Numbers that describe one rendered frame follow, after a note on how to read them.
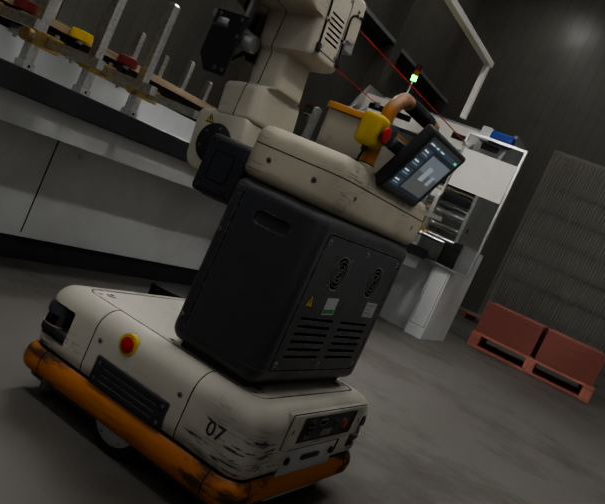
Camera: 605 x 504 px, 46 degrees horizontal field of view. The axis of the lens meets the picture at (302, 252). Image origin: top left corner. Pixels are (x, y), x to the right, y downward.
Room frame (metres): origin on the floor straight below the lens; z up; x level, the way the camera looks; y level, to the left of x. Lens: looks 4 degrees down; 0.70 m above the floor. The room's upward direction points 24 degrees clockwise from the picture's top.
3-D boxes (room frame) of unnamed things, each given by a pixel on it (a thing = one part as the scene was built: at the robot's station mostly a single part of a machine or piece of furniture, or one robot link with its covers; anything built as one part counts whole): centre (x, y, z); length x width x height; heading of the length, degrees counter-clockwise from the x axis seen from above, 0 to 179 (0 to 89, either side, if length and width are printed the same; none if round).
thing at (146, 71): (2.73, 0.81, 0.91); 0.04 x 0.04 x 0.48; 62
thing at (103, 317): (1.82, 0.08, 0.16); 0.67 x 0.64 x 0.25; 62
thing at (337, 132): (1.76, -0.02, 0.87); 0.23 x 0.15 x 0.11; 152
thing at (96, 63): (2.29, 0.98, 0.80); 0.43 x 0.03 x 0.04; 62
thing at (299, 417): (1.68, -0.22, 0.23); 0.41 x 0.02 x 0.08; 152
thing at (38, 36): (2.30, 1.03, 0.80); 0.14 x 0.06 x 0.05; 152
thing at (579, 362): (7.48, -2.65, 0.24); 1.34 x 0.97 x 0.48; 63
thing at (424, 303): (6.65, -0.62, 0.95); 1.65 x 0.70 x 1.90; 62
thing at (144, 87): (2.52, 0.86, 0.81); 0.43 x 0.03 x 0.04; 62
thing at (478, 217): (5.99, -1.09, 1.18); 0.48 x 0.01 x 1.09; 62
